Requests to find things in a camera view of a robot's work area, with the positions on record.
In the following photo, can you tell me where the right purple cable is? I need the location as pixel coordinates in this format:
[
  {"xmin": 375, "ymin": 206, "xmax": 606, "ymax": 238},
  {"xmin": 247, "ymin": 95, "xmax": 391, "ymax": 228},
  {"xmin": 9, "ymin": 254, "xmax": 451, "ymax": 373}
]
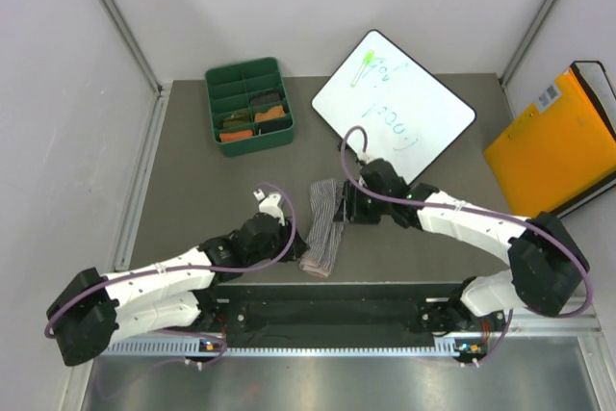
[{"xmin": 339, "ymin": 126, "xmax": 593, "ymax": 369}]

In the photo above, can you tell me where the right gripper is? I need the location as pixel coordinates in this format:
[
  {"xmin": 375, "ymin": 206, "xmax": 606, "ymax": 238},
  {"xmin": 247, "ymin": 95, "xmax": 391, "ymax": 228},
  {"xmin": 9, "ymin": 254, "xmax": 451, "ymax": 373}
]
[{"xmin": 334, "ymin": 180, "xmax": 391, "ymax": 225}]

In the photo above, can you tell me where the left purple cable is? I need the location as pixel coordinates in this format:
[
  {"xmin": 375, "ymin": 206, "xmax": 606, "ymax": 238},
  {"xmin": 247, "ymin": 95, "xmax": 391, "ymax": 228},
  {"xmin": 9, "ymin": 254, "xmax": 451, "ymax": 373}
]
[{"xmin": 43, "ymin": 182, "xmax": 297, "ymax": 369}]

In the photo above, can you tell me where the orange rolled cloth front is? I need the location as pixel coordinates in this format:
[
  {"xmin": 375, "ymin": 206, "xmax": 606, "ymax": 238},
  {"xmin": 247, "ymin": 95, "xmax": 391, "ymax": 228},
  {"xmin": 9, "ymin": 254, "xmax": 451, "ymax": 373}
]
[{"xmin": 218, "ymin": 129, "xmax": 254, "ymax": 143}]

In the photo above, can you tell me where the green marker pen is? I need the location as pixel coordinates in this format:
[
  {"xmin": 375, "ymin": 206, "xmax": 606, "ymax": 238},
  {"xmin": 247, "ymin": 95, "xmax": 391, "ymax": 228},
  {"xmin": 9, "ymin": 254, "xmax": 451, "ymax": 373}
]
[{"xmin": 349, "ymin": 50, "xmax": 374, "ymax": 88}]

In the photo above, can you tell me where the olive green underwear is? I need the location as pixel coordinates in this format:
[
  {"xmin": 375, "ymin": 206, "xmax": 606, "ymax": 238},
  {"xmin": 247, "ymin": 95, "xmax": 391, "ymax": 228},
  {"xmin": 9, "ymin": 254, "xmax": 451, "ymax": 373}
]
[{"xmin": 218, "ymin": 110, "xmax": 252, "ymax": 129}]

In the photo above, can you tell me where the purple cable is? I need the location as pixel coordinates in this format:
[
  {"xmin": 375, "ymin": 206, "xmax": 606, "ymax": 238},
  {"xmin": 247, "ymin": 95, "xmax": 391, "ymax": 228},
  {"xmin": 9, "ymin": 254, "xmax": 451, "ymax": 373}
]
[
  {"xmin": 43, "ymin": 182, "xmax": 297, "ymax": 369},
  {"xmin": 339, "ymin": 126, "xmax": 593, "ymax": 369}
]

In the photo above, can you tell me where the black rolled cloth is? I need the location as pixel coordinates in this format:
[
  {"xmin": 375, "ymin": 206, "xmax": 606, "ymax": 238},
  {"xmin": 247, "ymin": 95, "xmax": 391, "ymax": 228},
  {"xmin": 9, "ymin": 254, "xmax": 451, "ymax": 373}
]
[{"xmin": 259, "ymin": 117, "xmax": 293, "ymax": 135}]

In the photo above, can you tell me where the white whiteboard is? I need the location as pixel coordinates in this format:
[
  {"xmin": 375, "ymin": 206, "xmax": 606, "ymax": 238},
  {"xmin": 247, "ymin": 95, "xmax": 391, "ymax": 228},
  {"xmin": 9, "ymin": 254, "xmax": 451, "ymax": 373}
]
[{"xmin": 312, "ymin": 30, "xmax": 476, "ymax": 182}]

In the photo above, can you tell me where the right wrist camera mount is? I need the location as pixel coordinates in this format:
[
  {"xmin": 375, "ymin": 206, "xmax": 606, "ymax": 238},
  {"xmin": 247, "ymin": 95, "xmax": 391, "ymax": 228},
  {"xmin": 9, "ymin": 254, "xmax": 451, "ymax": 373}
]
[{"xmin": 357, "ymin": 153, "xmax": 372, "ymax": 164}]

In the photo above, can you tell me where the green compartment tray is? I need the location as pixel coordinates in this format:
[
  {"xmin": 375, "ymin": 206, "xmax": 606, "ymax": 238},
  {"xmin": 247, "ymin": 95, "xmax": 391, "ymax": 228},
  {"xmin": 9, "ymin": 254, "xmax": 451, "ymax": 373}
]
[{"xmin": 204, "ymin": 57, "xmax": 295, "ymax": 157}]

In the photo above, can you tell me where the orange rolled cloth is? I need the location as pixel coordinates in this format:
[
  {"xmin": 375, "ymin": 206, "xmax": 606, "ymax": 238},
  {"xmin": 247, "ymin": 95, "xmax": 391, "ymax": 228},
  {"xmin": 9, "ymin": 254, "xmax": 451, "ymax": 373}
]
[
  {"xmin": 254, "ymin": 105, "xmax": 286, "ymax": 123},
  {"xmin": 218, "ymin": 129, "xmax": 254, "ymax": 143}
]

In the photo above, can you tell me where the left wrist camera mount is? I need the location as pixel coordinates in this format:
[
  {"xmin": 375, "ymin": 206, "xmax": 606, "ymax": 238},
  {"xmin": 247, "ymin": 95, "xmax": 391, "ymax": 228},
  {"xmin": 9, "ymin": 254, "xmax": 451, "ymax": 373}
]
[{"xmin": 253, "ymin": 189, "xmax": 286, "ymax": 226}]

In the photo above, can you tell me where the orange clipboard folder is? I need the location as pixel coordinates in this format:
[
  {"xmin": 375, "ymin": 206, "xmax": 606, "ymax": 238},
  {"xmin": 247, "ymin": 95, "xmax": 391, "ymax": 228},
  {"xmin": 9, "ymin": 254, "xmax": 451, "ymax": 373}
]
[{"xmin": 484, "ymin": 61, "xmax": 615, "ymax": 218}]

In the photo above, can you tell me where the orange rolled cloth back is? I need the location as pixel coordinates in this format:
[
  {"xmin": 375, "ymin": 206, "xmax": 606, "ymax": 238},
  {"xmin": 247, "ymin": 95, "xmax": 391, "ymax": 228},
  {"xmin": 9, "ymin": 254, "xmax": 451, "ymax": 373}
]
[{"xmin": 254, "ymin": 105, "xmax": 286, "ymax": 123}]

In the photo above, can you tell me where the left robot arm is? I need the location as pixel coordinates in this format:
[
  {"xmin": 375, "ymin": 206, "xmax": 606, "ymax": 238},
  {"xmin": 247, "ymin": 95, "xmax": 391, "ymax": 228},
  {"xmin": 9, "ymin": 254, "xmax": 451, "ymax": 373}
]
[{"xmin": 46, "ymin": 213, "xmax": 309, "ymax": 367}]

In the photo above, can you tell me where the grey striped underwear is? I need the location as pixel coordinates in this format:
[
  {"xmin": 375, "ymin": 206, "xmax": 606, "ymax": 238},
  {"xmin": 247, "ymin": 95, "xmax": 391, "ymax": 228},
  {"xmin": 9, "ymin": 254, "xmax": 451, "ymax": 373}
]
[{"xmin": 299, "ymin": 178, "xmax": 345, "ymax": 278}]

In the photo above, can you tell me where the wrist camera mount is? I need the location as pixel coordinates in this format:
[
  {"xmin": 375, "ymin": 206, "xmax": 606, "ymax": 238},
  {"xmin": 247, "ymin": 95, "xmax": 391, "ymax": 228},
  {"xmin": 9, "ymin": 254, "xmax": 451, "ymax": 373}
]
[
  {"xmin": 253, "ymin": 189, "xmax": 286, "ymax": 226},
  {"xmin": 357, "ymin": 153, "xmax": 372, "ymax": 164}
]

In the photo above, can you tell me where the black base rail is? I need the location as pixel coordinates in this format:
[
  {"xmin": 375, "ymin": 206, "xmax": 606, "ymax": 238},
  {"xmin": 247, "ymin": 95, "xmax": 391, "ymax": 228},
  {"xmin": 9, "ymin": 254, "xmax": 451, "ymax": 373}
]
[{"xmin": 192, "ymin": 280, "xmax": 516, "ymax": 349}]

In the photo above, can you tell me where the black dotted underwear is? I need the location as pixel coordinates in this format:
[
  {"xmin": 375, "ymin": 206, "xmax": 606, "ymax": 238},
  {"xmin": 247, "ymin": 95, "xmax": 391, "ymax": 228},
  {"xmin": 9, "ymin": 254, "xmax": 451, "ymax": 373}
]
[{"xmin": 249, "ymin": 89, "xmax": 283, "ymax": 107}]

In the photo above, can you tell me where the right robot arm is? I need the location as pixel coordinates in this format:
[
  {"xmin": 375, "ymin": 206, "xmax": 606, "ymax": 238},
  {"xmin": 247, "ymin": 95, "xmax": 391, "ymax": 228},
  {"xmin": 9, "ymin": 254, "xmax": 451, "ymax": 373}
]
[{"xmin": 338, "ymin": 159, "xmax": 590, "ymax": 330}]

